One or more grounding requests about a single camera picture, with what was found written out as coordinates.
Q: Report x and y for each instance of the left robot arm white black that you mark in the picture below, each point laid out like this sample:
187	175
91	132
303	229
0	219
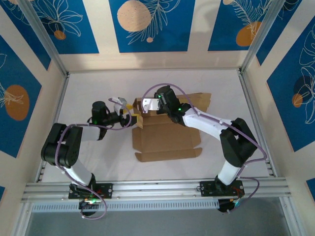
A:
64	145

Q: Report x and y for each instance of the aluminium side rail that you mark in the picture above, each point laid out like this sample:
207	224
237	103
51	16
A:
256	118
53	127

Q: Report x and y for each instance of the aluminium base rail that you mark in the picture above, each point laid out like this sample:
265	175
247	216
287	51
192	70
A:
157	189

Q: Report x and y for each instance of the black base controller box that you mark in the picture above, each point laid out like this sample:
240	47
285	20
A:
85	205
226	205

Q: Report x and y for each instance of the brown cardboard box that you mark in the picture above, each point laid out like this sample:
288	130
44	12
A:
167	140

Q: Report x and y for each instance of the aluminium frame post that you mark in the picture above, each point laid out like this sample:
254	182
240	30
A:
263	34
44	37

